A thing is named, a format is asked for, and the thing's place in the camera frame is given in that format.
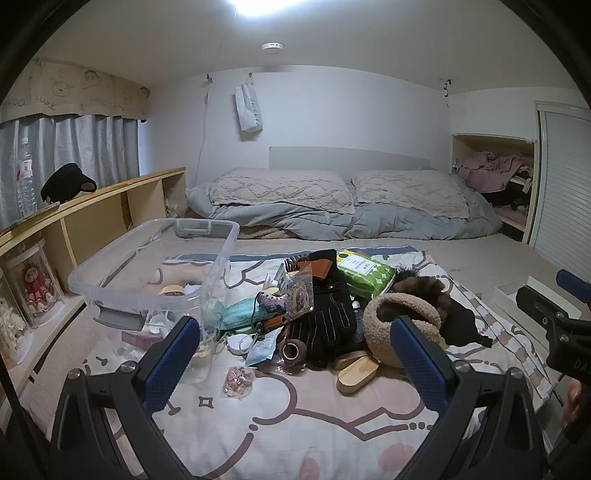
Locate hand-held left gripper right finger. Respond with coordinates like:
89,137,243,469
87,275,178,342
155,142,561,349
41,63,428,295
389,315,548,480

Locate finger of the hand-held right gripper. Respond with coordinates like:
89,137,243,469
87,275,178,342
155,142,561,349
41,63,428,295
555,269,591,296
515,285,591,334

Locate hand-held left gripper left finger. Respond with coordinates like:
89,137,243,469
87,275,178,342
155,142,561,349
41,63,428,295
48,315,204,480

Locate clear plastic storage bin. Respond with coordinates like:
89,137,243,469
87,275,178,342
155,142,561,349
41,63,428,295
68,218,241,384

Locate brown tape roll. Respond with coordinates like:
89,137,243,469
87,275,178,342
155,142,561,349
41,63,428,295
281,339,308,365

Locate clear bag of rubber bands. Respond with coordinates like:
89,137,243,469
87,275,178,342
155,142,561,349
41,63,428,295
281,270,317,321

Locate person's right hand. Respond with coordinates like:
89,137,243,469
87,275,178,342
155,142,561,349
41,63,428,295
562,382,585,429

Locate white open box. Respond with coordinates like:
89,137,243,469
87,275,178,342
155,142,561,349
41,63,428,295
492,276,583,324

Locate beige fleece hat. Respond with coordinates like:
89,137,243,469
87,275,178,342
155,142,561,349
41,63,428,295
362,293,443,370

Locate black cloth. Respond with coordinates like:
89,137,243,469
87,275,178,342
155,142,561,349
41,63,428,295
436,295,492,349

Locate small bag of pink beads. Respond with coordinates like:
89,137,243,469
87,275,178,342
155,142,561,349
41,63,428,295
221,366,254,398

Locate white round case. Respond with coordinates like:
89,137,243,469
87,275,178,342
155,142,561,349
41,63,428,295
226,333,254,355

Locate brown fur hat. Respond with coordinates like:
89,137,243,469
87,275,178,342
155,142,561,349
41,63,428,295
392,269,455,324

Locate teal face mask pack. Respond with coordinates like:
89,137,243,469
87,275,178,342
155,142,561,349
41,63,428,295
217,295,287,330

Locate light blue sachet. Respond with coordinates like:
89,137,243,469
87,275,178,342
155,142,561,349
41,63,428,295
245,330,278,367

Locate white slatted door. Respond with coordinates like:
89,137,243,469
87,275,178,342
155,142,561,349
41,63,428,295
526,100,591,278

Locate black stitched glove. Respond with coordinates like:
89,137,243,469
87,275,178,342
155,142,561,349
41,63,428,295
307,272,358,370

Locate green wet wipes pack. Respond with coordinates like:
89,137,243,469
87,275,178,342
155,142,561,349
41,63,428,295
336,249,397,298

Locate dark clothes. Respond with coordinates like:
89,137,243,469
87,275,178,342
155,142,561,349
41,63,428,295
489,178,532,213

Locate purple crochet piece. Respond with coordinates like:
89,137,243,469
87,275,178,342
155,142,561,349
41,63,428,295
256,292,289,315

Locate printed blanket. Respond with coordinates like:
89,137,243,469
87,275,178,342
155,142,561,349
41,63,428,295
69,244,568,480

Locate pink clothes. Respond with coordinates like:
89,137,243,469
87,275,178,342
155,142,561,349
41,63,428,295
455,151,536,195

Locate brown leather wallet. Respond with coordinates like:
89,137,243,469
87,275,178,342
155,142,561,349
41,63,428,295
298,259,337,280

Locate grey duvet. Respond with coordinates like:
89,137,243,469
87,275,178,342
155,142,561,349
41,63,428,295
185,180,504,241

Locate red dress doll in case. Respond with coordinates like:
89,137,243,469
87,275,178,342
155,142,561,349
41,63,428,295
4,240,65,328

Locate wooden shelf unit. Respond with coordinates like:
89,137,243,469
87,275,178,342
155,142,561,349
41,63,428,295
0,167,188,402

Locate white doll in case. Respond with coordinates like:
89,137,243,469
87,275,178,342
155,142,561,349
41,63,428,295
0,272,33,370

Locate beige textured pillow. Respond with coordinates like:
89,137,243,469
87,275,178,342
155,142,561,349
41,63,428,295
352,170,470,219
210,167,356,216

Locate wooden closet nook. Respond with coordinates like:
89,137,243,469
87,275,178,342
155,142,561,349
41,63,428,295
451,133,541,243

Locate black visor cap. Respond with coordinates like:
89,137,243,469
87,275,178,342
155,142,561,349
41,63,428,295
41,162,98,203

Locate grey headboard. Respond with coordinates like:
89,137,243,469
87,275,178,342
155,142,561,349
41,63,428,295
269,146,431,172

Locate clear water bottle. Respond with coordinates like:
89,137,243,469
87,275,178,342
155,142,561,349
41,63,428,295
16,137,38,217

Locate grey curtain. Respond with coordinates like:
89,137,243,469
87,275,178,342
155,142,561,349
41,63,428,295
0,113,139,227

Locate white hanging bag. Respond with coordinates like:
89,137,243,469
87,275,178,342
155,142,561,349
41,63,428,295
234,83,264,134

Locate beige printed valance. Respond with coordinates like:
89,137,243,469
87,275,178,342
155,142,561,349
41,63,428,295
0,58,151,123

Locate ceiling light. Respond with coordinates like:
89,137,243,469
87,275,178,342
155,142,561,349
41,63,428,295
217,0,278,19

